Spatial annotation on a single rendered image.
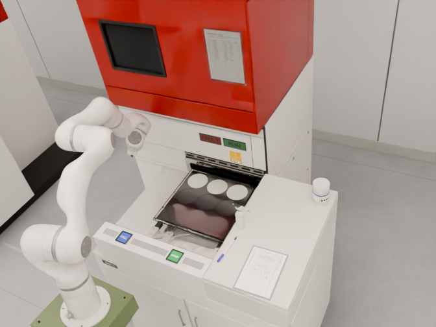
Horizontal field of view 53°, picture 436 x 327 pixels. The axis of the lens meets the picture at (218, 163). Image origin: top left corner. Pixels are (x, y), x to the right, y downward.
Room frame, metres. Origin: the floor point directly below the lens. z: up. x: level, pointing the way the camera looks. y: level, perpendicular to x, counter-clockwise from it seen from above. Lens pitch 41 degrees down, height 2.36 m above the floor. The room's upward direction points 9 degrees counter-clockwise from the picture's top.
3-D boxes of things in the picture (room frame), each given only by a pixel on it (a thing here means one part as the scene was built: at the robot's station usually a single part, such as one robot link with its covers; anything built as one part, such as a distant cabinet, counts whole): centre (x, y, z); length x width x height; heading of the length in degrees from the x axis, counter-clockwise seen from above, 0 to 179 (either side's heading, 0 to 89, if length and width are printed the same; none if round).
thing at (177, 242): (1.21, 0.21, 0.87); 0.36 x 0.08 x 0.03; 56
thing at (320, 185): (1.28, -0.41, 1.01); 0.07 x 0.07 x 0.10
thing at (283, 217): (1.14, -0.19, 0.89); 0.62 x 0.35 x 0.14; 146
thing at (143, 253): (1.17, 0.34, 0.89); 0.55 x 0.09 x 0.14; 56
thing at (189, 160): (1.62, -0.02, 0.89); 0.44 x 0.02 x 0.10; 56
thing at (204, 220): (1.44, 0.08, 0.90); 0.34 x 0.34 x 0.01; 56
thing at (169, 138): (1.73, 0.12, 1.02); 0.82 x 0.03 x 0.40; 56
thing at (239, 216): (1.21, -0.06, 1.03); 0.06 x 0.04 x 0.13; 146
